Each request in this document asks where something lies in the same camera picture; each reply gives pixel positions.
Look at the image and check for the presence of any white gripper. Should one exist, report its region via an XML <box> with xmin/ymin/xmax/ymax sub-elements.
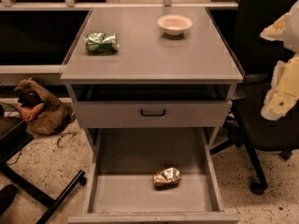
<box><xmin>260</xmin><ymin>13</ymin><xmax>299</xmax><ymax>120</ymax></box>

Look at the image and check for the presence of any crushed orange can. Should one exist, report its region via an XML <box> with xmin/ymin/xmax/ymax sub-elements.
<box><xmin>152</xmin><ymin>167</ymin><xmax>181</xmax><ymax>187</ymax></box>

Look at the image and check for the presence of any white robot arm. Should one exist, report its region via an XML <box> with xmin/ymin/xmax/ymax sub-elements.
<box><xmin>260</xmin><ymin>1</ymin><xmax>299</xmax><ymax>120</ymax></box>

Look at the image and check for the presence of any grey drawer cabinet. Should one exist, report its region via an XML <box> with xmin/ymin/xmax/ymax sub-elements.
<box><xmin>61</xmin><ymin>7</ymin><xmax>242</xmax><ymax>141</ymax></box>

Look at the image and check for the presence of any open middle drawer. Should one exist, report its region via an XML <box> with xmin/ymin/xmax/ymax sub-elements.
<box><xmin>68</xmin><ymin>128</ymin><xmax>239</xmax><ymax>224</ymax></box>

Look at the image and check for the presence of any crushed green can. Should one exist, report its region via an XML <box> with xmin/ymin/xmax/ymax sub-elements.
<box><xmin>84</xmin><ymin>32</ymin><xmax>119</xmax><ymax>54</ymax></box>

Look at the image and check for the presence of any closed upper drawer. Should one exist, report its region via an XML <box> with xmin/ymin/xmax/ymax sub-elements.
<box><xmin>73</xmin><ymin>101</ymin><xmax>232</xmax><ymax>128</ymax></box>

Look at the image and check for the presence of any black office chair right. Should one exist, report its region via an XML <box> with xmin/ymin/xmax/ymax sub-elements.
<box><xmin>210</xmin><ymin>0</ymin><xmax>299</xmax><ymax>195</ymax></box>

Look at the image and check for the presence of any white bowl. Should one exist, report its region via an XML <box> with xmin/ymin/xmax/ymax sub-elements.
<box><xmin>157</xmin><ymin>14</ymin><xmax>192</xmax><ymax>35</ymax></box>

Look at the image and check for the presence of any brown bag on floor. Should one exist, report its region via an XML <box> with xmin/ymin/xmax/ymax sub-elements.
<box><xmin>14</xmin><ymin>78</ymin><xmax>72</xmax><ymax>135</ymax></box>

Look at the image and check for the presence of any black chair base left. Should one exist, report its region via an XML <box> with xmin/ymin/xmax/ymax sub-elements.
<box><xmin>0</xmin><ymin>105</ymin><xmax>88</xmax><ymax>224</ymax></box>

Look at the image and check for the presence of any black drawer handle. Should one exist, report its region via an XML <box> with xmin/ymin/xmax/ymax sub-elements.
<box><xmin>140</xmin><ymin>109</ymin><xmax>166</xmax><ymax>118</ymax></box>

